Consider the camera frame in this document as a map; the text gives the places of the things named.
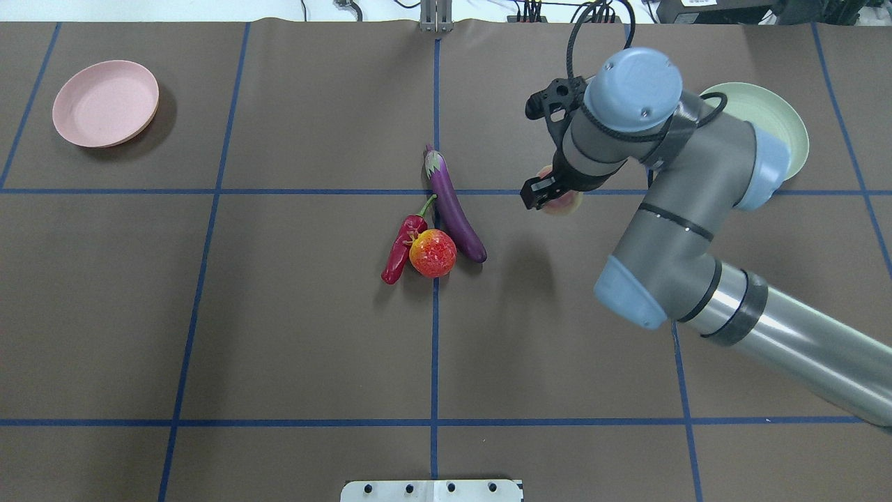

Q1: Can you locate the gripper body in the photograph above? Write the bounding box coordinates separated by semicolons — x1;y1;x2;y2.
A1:
551;143;629;192

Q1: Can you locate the peach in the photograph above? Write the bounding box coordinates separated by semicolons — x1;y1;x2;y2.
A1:
538;190;584;216

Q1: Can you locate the purple eggplant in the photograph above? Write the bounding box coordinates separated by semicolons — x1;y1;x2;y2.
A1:
422;144;488;264

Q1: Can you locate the red yellow pomegranate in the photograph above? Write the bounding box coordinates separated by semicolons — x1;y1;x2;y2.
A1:
410;229;458;279

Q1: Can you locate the red chili pepper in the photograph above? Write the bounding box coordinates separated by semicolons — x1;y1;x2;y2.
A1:
381;195;437;285

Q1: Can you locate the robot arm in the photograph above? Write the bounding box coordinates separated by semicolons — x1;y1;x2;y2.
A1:
520;47;891;429

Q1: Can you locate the green plate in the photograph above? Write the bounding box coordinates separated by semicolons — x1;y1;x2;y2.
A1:
700;82;811;181

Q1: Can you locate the pink plate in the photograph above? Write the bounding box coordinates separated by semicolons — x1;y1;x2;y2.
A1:
52;60;160;149

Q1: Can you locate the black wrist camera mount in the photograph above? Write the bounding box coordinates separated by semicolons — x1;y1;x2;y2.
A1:
523;77;588;146

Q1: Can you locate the aluminium frame post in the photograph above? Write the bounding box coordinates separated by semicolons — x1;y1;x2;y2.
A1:
420;0;454;33

